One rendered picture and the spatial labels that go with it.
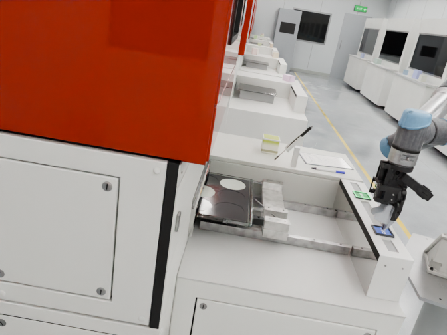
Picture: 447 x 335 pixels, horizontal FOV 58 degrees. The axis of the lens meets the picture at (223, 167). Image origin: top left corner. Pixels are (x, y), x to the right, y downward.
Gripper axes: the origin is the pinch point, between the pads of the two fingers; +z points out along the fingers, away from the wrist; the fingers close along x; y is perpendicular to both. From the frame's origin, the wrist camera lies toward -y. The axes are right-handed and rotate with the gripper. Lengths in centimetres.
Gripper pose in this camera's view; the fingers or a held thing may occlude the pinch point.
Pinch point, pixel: (386, 226)
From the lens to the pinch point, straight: 132.1
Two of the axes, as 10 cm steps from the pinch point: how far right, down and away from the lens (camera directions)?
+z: -1.5, 9.2, 3.6
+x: -0.7, 3.5, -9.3
